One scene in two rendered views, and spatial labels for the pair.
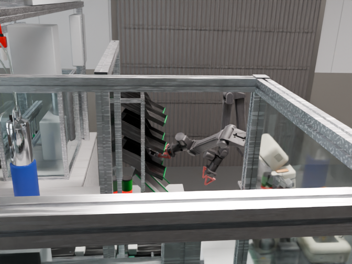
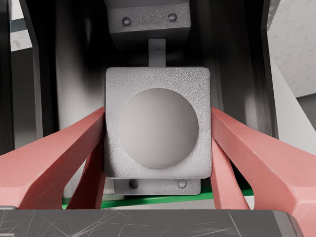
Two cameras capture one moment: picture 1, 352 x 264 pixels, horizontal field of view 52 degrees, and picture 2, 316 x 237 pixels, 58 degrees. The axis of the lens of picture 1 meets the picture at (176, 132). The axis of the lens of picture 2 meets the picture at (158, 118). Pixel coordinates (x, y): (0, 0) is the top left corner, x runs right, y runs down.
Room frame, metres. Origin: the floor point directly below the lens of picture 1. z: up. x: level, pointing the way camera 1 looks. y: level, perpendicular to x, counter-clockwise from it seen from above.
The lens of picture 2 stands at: (2.00, 0.04, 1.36)
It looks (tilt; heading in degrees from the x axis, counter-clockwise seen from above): 61 degrees down; 85
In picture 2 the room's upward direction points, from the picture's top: 3 degrees counter-clockwise
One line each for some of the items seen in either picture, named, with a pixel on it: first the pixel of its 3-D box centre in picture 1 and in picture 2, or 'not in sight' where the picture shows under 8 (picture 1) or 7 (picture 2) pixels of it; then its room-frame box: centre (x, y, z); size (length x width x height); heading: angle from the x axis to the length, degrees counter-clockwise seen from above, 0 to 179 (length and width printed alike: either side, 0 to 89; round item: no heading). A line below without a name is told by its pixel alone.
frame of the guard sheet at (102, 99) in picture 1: (114, 201); not in sight; (1.09, 0.21, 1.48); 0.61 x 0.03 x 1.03; 7
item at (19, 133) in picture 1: (19, 134); not in sight; (2.09, 0.98, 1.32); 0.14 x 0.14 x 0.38
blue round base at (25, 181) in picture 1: (25, 180); not in sight; (2.09, 0.98, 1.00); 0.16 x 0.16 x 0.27
